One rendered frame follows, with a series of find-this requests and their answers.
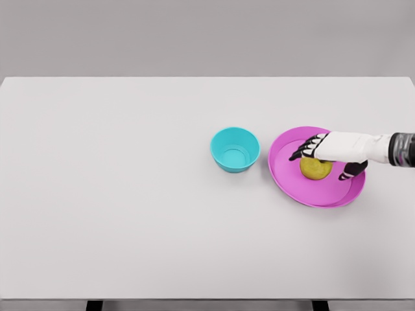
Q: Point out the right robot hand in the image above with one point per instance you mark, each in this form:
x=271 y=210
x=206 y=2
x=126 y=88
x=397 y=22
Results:
x=340 y=147

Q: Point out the pink plate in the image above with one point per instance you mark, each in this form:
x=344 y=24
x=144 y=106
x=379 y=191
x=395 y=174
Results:
x=291 y=181

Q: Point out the yellow-green apple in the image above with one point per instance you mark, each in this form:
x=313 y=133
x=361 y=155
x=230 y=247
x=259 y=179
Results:
x=314 y=170

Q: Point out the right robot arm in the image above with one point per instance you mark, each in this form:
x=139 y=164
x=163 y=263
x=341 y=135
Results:
x=389 y=149

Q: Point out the blue bowl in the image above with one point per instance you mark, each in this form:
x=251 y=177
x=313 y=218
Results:
x=235 y=150

